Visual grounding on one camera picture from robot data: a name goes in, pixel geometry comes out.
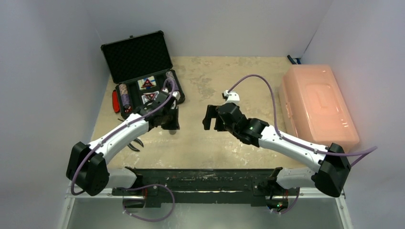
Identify blue orange chip stack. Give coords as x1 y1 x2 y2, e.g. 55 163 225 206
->
166 71 174 80

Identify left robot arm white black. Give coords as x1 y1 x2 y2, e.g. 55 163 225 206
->
66 91 180 196

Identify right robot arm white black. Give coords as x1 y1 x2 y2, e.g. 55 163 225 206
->
202 103 351 198

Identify black poker set case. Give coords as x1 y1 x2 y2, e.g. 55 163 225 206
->
100 31 185 119

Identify card deck lower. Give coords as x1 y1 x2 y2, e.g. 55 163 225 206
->
141 91 159 104

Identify card deck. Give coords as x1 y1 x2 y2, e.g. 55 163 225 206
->
137 76 157 90
141 91 159 104

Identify card deck upper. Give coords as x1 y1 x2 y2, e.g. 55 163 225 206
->
137 76 157 90

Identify black pliers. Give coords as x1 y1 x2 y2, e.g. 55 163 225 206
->
128 138 145 152

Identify pink chip stack in case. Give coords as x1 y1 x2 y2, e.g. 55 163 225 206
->
118 84 131 109

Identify pink translucent plastic storage box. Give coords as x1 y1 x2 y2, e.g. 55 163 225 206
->
279 64 360 153

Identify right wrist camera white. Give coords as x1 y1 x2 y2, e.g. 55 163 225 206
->
222 90 240 105

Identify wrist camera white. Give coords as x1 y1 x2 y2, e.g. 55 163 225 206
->
161 88 180 101
222 90 240 105

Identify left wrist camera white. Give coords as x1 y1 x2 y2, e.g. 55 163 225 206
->
161 88 180 101

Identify red black handled tool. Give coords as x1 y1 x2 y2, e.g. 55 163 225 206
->
112 90 120 114

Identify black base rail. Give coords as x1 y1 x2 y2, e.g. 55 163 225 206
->
112 167 301 210

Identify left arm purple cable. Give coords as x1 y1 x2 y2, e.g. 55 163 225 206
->
70 78 176 196

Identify blue clamp at wall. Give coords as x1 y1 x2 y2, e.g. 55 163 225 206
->
287 55 301 64

